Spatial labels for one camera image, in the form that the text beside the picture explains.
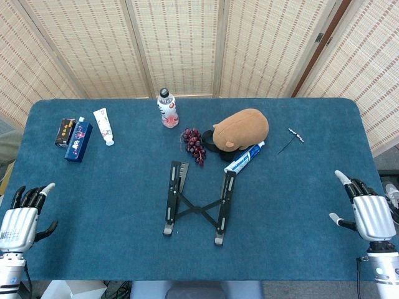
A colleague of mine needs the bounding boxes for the black strap band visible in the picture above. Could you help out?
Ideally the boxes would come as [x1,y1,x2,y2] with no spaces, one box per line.
[201,130,241,162]

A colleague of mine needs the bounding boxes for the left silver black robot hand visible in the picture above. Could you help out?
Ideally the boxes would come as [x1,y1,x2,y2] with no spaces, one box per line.
[0,183,59,253]

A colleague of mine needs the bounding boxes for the blue carpet table mat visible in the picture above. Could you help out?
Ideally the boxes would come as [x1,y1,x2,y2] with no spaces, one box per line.
[0,98,394,282]

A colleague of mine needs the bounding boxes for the brown wooden post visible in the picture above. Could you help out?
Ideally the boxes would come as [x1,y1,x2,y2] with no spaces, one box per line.
[291,0,353,97]

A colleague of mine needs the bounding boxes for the black folding laptop stand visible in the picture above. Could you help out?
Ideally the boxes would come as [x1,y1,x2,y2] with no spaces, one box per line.
[162,160,239,247]

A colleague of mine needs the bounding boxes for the bamboo folding screen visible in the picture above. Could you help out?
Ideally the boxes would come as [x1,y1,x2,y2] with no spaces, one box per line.
[0,0,399,156]

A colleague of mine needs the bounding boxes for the brown capybara plush toy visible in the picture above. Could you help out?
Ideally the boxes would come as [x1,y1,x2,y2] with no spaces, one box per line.
[213,108,269,152]

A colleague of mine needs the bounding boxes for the blue white toothpaste tube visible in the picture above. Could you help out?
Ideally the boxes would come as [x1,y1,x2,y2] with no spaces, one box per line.
[223,141,266,174]

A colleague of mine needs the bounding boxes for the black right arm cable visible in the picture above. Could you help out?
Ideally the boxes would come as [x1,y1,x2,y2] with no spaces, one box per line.
[356,256,368,299]

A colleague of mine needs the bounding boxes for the dark red grape bunch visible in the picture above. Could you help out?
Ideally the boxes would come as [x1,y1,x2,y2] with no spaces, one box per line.
[180,128,207,167]

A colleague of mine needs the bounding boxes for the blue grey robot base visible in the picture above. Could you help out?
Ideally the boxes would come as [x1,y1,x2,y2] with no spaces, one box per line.
[130,280,265,299]

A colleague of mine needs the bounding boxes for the dark blue toothpaste box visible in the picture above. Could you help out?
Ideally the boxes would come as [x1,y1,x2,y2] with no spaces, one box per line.
[64,121,94,163]

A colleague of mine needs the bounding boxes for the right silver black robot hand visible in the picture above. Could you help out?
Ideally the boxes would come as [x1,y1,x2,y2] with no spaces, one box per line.
[329,169,397,242]

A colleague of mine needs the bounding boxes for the grey cloth object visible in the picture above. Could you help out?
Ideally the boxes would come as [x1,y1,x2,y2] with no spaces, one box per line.
[0,129,23,166]

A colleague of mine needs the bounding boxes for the clear plastic drink bottle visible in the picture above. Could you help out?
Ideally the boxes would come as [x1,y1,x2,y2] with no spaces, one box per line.
[156,88,180,129]

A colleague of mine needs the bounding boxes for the black floor cables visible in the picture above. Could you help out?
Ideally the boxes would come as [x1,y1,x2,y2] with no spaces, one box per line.
[104,280,132,299]

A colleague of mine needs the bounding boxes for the small black printed box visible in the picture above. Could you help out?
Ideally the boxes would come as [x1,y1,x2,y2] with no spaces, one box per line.
[54,118,77,148]

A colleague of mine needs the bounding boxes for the white red-print toothpaste tube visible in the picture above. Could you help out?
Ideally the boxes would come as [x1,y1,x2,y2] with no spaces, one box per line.
[93,107,115,146]

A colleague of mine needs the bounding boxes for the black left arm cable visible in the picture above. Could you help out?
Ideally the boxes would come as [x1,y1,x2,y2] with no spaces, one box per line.
[20,263,34,299]

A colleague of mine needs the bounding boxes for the grey white sneaker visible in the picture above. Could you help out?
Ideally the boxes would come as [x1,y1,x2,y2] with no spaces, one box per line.
[385,183,399,224]

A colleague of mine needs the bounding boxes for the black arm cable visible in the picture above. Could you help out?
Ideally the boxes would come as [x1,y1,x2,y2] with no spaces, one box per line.
[356,256,368,299]
[20,263,34,299]

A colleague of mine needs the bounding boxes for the white cardboard box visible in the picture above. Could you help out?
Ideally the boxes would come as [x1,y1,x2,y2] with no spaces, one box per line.
[40,280,108,299]

